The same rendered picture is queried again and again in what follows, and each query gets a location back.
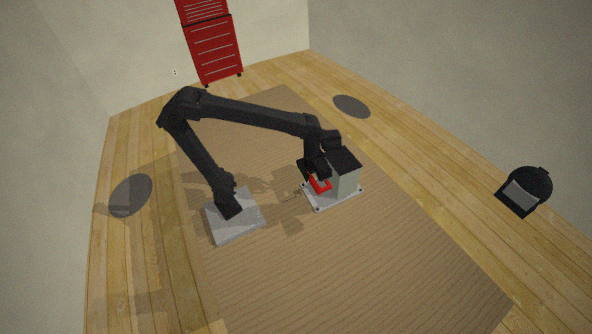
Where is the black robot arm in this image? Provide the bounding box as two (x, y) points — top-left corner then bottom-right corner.
(155, 86), (342, 220)

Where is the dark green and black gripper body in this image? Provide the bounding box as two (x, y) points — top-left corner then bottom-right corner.
(296, 153), (320, 174)

